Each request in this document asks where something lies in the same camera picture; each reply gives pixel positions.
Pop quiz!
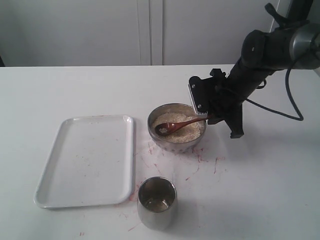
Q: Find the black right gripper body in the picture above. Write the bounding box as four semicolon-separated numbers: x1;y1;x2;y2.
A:
203;68;243;125

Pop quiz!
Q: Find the brown wooden spoon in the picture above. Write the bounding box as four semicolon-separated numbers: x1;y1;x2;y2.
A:
154;115;211;136

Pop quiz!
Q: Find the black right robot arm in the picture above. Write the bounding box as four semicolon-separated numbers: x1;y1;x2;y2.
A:
188;3;320;139

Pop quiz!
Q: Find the steel bowl of rice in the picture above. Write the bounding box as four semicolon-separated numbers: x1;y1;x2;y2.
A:
147;103;207;154

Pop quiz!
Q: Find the stainless steel cup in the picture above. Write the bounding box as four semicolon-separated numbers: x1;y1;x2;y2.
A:
137;176;178;231

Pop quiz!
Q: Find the white rectangular plastic tray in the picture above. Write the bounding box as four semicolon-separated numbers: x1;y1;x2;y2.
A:
34;115;135;209

